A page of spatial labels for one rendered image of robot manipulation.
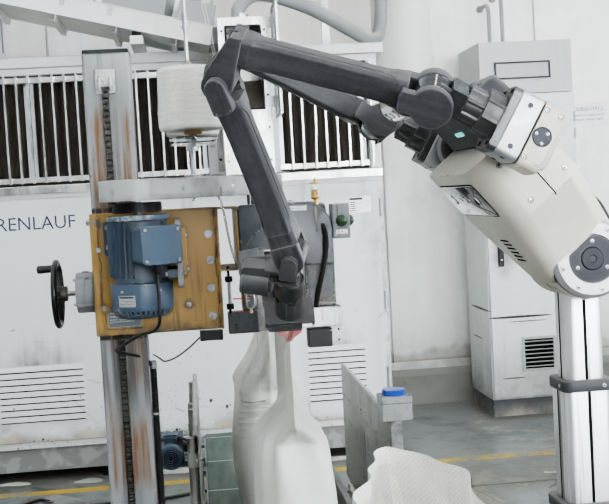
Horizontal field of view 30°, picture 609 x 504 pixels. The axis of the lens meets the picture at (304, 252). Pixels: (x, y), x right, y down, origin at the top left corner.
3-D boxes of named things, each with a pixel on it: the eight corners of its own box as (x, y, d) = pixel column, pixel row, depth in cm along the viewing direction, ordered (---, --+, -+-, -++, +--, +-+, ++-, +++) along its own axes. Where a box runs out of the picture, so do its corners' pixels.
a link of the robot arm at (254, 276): (297, 260, 216) (304, 237, 223) (238, 252, 217) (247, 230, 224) (293, 311, 222) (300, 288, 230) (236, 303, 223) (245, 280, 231)
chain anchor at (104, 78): (114, 92, 287) (113, 67, 287) (95, 93, 286) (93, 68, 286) (115, 93, 290) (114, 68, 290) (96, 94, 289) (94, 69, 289)
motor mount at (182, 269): (190, 287, 268) (185, 219, 267) (162, 289, 268) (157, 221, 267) (190, 278, 296) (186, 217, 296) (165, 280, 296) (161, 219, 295)
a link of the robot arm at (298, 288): (301, 287, 220) (306, 266, 224) (267, 282, 221) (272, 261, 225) (300, 309, 226) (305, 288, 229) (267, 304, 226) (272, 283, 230)
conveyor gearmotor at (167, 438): (196, 473, 445) (193, 436, 444) (158, 476, 444) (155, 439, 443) (195, 456, 475) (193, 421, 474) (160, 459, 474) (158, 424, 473)
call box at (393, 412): (413, 419, 282) (412, 395, 281) (382, 421, 281) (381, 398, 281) (407, 413, 290) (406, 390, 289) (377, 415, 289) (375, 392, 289)
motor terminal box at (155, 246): (184, 273, 264) (181, 224, 264) (144, 276, 259) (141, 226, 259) (170, 272, 271) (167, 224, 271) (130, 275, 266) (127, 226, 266)
